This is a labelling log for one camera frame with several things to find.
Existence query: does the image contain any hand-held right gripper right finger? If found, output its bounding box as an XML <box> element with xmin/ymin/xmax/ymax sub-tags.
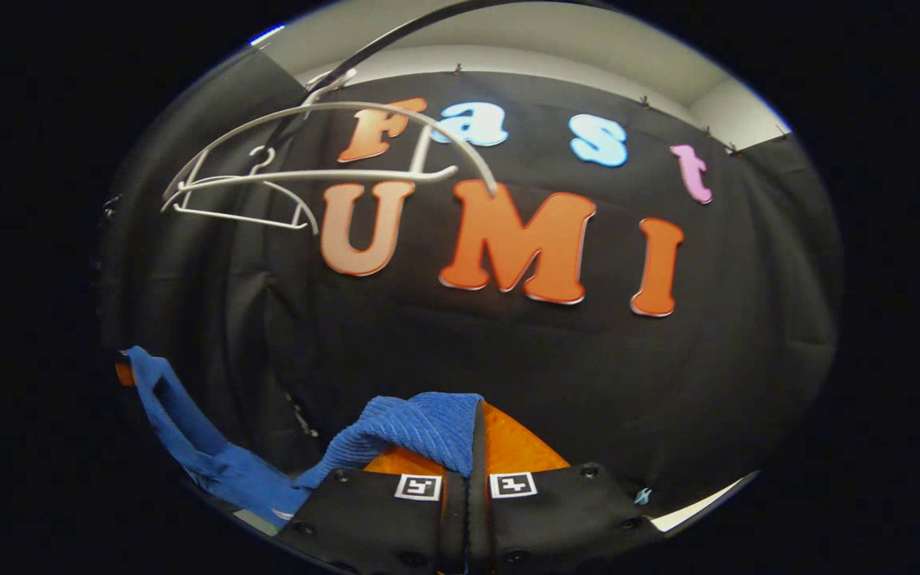
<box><xmin>468</xmin><ymin>398</ymin><xmax>666</xmax><ymax>575</ymax></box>

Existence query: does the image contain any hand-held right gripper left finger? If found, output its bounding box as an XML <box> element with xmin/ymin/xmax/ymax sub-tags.
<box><xmin>279</xmin><ymin>446</ymin><xmax>470</xmax><ymax>575</ymax></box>

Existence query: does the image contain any blue corduroy jacket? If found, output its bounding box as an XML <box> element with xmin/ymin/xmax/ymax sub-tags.
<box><xmin>125</xmin><ymin>346</ymin><xmax>485</xmax><ymax>532</ymax></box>

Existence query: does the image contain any white hanger with crossbar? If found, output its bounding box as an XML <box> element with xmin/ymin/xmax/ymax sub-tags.
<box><xmin>172</xmin><ymin>145</ymin><xmax>320</xmax><ymax>236</ymax></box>
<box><xmin>161</xmin><ymin>101</ymin><xmax>502</xmax><ymax>215</ymax></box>

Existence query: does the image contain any black backdrop cloth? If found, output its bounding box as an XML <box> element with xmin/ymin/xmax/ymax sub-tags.
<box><xmin>97</xmin><ymin>48</ymin><xmax>844</xmax><ymax>512</ymax></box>

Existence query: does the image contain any black clothes rail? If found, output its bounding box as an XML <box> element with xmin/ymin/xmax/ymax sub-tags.
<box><xmin>259</xmin><ymin>0</ymin><xmax>613</xmax><ymax>157</ymax></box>

